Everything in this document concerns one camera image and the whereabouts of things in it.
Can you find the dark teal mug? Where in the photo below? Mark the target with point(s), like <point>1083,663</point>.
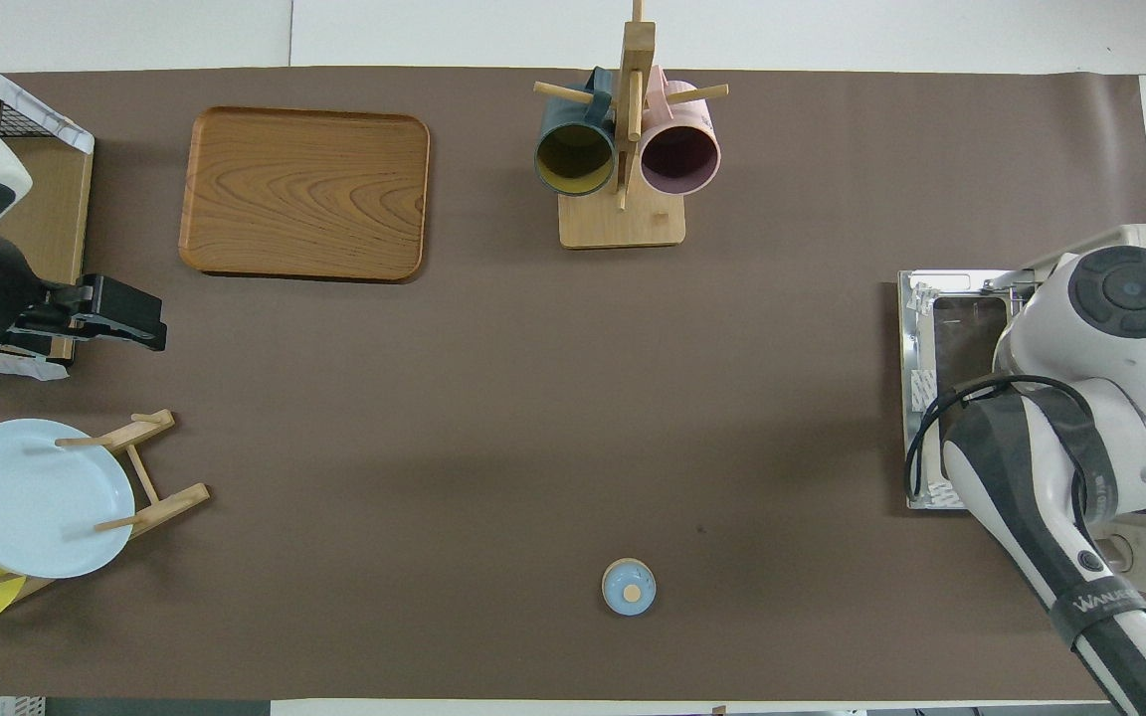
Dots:
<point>573,159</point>

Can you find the white checked cloth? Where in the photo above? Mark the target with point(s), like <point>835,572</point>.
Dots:
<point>6,363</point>
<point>46,117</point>

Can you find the brown wooden tray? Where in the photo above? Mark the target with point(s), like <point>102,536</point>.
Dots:
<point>304,194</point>

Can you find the pink mug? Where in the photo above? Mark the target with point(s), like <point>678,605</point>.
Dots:
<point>680,159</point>

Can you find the brown table mat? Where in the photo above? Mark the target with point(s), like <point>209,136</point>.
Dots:
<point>434,497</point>

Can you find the oven control knob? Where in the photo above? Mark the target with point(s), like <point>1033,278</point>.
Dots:
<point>1120,552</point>

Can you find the wooden plate rack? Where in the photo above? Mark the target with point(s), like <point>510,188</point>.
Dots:
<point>170,505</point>

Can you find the light blue plate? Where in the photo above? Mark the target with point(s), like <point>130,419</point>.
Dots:
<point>36,497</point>

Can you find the toaster oven glass door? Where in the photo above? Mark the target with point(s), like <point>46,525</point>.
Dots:
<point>916,338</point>

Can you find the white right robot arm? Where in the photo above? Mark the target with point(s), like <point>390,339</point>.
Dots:
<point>1120,298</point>

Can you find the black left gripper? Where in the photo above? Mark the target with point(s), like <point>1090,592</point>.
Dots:
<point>130,310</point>

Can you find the wooden mug tree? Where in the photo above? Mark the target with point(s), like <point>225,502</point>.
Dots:
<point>623,224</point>

